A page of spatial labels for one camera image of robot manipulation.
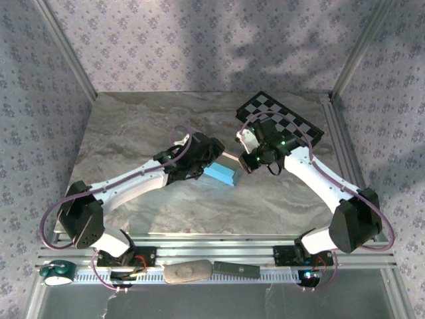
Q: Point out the white and blue paper box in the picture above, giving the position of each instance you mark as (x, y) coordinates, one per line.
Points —
(220, 172)

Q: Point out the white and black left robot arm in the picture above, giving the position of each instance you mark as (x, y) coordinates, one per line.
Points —
(133, 181)

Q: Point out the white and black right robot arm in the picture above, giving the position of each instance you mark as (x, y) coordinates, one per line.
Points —
(308, 169)

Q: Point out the black and white checkerboard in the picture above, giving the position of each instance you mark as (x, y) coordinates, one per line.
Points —
(252, 106)

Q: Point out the grey oval pad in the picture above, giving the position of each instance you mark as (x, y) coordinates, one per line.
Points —
(186, 272)

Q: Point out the dark metal bar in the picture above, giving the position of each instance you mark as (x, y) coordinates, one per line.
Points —
(235, 269)

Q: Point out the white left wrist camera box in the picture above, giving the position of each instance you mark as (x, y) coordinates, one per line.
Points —
(182, 140)

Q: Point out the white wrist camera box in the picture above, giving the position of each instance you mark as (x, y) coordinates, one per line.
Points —
(247, 139)
(182, 140)

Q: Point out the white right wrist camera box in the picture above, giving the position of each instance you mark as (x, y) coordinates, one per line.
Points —
(247, 139)

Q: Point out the aluminium side rail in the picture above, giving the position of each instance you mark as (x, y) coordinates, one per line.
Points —
(338, 133)

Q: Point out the aluminium frame rail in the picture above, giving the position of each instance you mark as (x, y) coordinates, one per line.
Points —
(216, 252)

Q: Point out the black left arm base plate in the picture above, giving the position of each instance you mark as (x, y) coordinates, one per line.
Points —
(149, 256)

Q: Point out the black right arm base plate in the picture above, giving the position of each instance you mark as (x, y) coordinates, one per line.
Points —
(282, 256)

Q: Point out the aluminium corner post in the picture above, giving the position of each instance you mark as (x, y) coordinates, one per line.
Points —
(68, 51)
(360, 50)

